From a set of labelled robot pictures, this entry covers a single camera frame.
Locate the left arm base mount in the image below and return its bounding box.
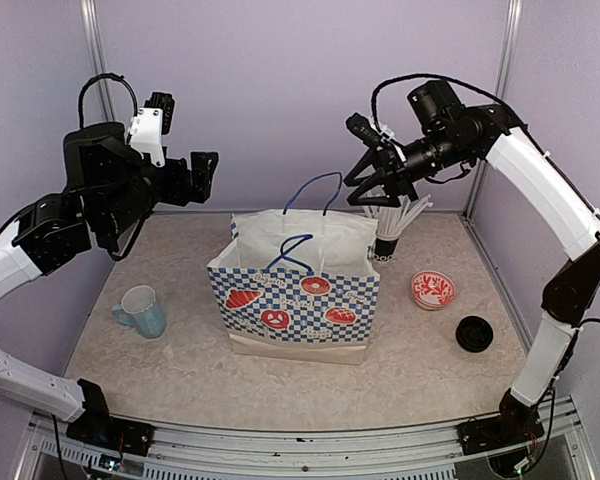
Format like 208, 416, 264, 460
66, 413, 155, 457

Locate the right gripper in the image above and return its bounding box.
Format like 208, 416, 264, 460
347, 126, 475, 204

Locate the bundle of wrapped white straws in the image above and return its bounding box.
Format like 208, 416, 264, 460
363, 194, 433, 241

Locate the black cup holding straws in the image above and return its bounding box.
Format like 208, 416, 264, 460
373, 238, 398, 262

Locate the red floral bowl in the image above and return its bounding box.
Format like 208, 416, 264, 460
411, 270, 457, 311

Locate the left aluminium corner post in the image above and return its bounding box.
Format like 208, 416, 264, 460
80, 0, 115, 121

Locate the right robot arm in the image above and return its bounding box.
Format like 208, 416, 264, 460
344, 74, 600, 452

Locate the right aluminium corner post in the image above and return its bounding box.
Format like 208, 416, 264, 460
462, 0, 524, 216

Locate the aluminium corner post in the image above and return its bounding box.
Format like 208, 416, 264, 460
462, 0, 524, 216
80, 0, 115, 121

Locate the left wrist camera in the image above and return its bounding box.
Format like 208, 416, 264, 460
128, 92, 175, 168

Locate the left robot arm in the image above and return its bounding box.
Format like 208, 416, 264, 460
0, 73, 219, 445

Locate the blue checkered paper bag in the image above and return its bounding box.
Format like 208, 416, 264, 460
206, 172, 382, 365

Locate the aluminium front frame rail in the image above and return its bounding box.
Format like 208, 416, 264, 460
13, 397, 599, 479

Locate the stack of black lids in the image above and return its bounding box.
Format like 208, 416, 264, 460
455, 316, 494, 353

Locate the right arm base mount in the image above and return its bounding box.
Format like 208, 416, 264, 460
456, 416, 545, 455

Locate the blue ceramic mug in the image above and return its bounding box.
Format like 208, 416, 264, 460
111, 285, 166, 339

